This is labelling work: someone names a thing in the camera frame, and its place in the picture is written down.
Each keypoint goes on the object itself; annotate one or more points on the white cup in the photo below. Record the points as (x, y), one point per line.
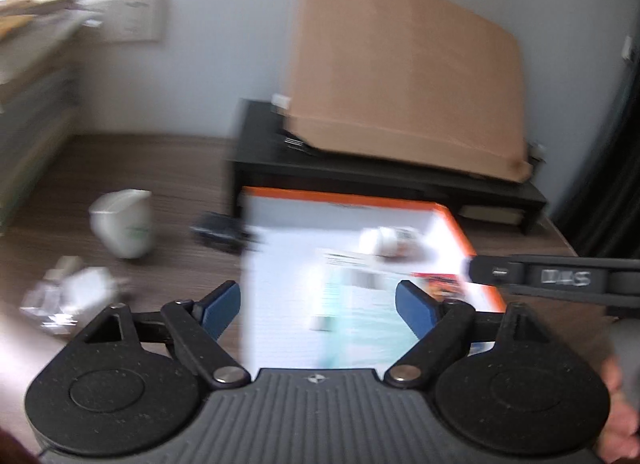
(125, 229)

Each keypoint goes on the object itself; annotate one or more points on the black desk riser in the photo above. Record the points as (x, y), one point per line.
(260, 143)

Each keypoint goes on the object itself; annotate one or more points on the red box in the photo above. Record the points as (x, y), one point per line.
(440, 284)

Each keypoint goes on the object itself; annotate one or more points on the white pill bottle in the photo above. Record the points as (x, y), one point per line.
(395, 241)

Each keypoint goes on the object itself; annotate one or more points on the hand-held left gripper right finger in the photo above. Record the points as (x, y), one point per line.
(417, 306)

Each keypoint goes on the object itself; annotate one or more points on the orange white box lid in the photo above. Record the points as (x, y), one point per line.
(280, 294)

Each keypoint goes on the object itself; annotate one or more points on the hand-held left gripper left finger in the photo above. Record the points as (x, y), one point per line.
(220, 304)

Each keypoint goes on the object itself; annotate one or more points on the tilted wooden board stand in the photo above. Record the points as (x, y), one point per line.
(400, 68)

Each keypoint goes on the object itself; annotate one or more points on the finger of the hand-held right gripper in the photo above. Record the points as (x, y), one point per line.
(495, 271)

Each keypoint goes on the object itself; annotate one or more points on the black power adapter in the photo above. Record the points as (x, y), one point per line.
(220, 231)

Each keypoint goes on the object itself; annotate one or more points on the small white bottle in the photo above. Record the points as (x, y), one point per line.
(90, 291)

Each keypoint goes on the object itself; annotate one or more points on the green white box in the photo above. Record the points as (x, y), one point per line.
(370, 314)

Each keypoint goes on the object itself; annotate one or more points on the white medicine box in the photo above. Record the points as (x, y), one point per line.
(322, 324)

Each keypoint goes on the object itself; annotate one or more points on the person's right hand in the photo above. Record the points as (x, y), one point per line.
(617, 434)

